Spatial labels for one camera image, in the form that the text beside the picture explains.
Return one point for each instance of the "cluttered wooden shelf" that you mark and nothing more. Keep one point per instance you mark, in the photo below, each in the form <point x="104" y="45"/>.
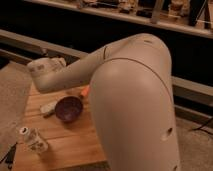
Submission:
<point x="130" y="12"/>

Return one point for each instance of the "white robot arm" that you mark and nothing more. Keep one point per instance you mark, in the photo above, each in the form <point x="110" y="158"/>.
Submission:
<point x="130" y="97"/>

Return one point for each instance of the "dark purple bowl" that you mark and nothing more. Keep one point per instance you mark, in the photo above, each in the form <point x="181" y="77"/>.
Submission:
<point x="68" y="109"/>

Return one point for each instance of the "clear plastic bottle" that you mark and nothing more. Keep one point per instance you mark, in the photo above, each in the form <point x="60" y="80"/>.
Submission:
<point x="33" y="139"/>

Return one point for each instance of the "black object at floor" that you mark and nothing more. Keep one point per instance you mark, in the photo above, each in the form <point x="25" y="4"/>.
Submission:
<point x="9" y="157"/>

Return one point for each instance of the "wooden board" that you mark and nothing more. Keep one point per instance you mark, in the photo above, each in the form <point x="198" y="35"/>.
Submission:
<point x="70" y="144"/>

